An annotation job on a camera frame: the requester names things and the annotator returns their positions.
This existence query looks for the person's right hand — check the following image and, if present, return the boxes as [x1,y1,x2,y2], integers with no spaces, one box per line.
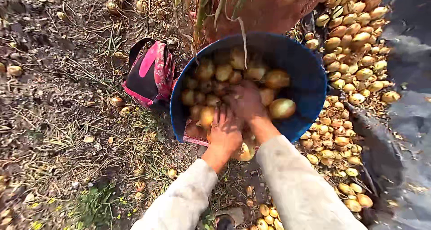
[224,80,270,125]

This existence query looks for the person's left hand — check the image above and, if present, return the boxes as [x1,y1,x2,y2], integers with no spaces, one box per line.
[209,104,243,158]

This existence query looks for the person's left forearm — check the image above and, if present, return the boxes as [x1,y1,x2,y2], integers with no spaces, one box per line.
[130,147,233,230]

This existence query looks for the person's right forearm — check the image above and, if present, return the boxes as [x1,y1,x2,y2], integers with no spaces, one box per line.
[251,115,369,230]

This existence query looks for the red mesh sack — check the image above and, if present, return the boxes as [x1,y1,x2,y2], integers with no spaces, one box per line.
[183,118,211,147]
[189,0,337,44]

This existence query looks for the pile of onions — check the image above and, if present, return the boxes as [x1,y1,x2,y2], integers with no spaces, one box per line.
[180,48,297,139]
[299,95,374,212]
[316,0,401,106]
[248,203,285,230]

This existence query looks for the large blue bucket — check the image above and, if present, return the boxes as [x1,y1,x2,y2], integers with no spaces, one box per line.
[170,33,327,144]

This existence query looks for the dry onion stalks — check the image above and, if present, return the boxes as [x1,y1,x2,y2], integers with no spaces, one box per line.
[174,0,253,69]

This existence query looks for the pink and black backpack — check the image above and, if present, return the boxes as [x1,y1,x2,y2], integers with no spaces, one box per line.
[121,38,176,111]

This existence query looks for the green leafy weed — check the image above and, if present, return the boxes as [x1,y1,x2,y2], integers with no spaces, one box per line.
[69,183,118,229]

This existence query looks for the grey plastic sheet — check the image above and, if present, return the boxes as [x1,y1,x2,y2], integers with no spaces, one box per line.
[350,0,431,230]

